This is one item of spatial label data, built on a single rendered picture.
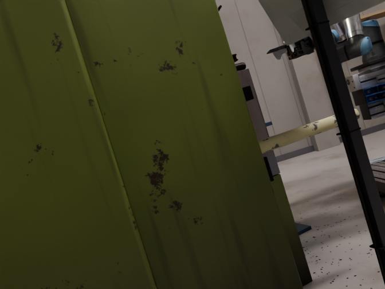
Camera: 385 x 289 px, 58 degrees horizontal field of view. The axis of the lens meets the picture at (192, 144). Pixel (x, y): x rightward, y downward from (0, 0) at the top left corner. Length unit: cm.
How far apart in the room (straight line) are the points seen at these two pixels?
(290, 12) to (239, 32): 374
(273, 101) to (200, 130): 386
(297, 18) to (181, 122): 50
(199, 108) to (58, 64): 40
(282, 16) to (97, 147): 72
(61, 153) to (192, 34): 51
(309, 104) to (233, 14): 157
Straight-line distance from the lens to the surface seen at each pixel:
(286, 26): 123
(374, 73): 223
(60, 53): 91
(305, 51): 177
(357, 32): 186
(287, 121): 488
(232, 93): 108
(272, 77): 489
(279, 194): 146
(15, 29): 93
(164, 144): 99
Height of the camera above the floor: 74
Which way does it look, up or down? 2 degrees down
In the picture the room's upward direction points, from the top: 17 degrees counter-clockwise
